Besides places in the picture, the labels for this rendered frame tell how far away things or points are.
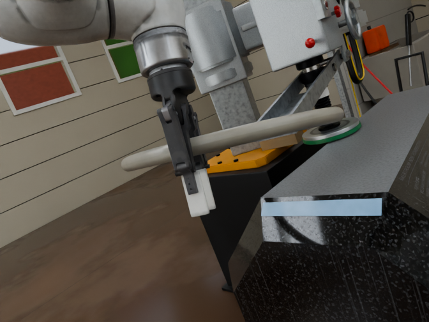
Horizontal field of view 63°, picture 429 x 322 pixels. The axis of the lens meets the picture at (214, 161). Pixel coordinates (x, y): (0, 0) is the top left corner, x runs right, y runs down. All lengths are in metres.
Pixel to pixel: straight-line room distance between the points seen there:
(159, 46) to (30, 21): 0.17
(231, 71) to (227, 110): 0.21
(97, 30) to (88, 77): 6.72
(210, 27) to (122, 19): 1.24
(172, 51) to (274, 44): 0.78
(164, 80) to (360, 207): 0.51
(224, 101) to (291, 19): 0.72
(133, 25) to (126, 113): 6.87
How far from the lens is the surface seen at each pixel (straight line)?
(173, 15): 0.59
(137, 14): 0.57
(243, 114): 1.86
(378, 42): 4.48
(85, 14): 0.55
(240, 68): 1.80
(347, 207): 0.85
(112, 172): 7.14
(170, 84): 0.55
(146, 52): 0.57
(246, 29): 1.85
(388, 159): 1.01
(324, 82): 1.27
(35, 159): 6.73
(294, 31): 1.28
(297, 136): 1.72
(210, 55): 1.78
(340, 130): 1.32
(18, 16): 0.55
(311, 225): 0.88
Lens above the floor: 1.18
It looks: 12 degrees down
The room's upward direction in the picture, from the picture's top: 21 degrees counter-clockwise
